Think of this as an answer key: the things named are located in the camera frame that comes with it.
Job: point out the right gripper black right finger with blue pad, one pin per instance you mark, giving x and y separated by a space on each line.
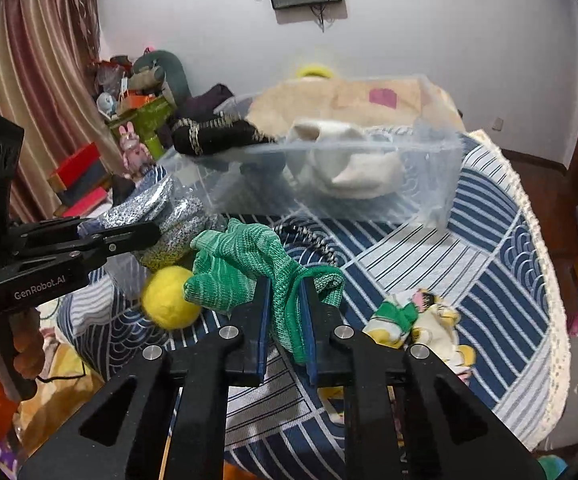
406 414

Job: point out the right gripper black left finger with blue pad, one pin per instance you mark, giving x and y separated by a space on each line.
163 414

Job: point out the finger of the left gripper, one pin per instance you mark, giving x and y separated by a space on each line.
114 247
55 234

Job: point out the yellow green patterned sock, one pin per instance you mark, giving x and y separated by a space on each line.
418 316

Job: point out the yellow felt ball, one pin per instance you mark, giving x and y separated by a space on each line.
163 299

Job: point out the green knitted glove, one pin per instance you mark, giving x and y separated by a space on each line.
228 264

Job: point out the black sock with chain pattern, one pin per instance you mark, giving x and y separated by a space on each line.
218 135

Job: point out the clear plastic storage box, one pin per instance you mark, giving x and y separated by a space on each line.
256 179

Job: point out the white fluffy sock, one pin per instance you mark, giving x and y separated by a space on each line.
344 160

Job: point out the person's left hand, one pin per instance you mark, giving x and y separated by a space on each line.
28 342

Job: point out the red blue box stack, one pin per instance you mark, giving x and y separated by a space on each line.
77 176

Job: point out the pink bunny toy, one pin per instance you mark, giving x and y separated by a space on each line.
136 157

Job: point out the green cardboard box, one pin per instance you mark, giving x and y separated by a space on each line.
146 120

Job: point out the striped red beige curtain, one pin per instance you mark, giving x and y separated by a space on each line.
48 49

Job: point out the grey green plush toy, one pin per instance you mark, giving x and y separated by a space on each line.
160 71

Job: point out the dark purple clothing pile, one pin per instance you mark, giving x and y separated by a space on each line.
201 108

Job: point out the beige patchwork blanket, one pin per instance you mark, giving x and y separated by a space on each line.
364 103

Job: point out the yellow hoop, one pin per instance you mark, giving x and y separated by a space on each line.
315 71

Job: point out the wall power socket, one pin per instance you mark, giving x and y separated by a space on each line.
498 124

